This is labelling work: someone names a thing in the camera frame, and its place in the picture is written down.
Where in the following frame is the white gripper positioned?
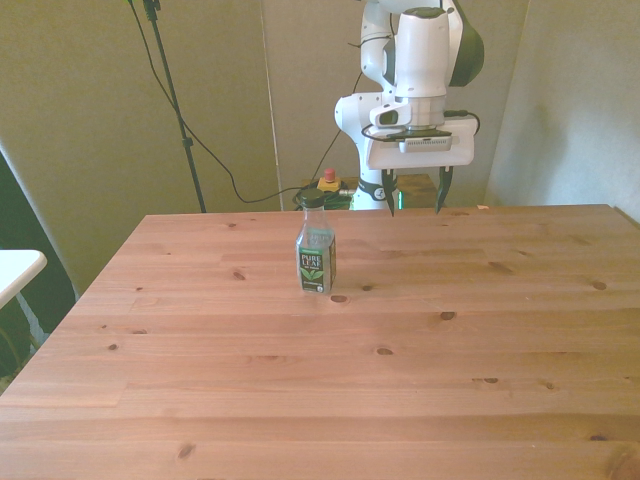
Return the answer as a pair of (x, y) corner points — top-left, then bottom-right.
(364, 116), (477, 218)

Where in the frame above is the Pure Leaf tea bottle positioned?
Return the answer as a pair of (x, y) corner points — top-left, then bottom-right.
(294, 188), (338, 296)

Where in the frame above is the yellow emergency stop button box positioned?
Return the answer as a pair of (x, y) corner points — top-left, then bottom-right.
(318, 168), (342, 194)

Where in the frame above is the black tripod stand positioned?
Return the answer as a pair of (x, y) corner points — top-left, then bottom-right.
(141, 0), (208, 214)

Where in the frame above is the white side table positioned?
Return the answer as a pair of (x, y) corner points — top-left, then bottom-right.
(0, 249), (49, 312)

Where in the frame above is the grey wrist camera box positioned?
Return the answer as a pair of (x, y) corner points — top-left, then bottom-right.
(397, 130), (459, 155)

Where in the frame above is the green coiled cable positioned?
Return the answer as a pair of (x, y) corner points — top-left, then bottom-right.
(323, 188), (357, 212)

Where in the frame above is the black cable from tripod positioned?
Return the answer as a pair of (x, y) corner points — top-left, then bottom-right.
(126, 0), (306, 205)

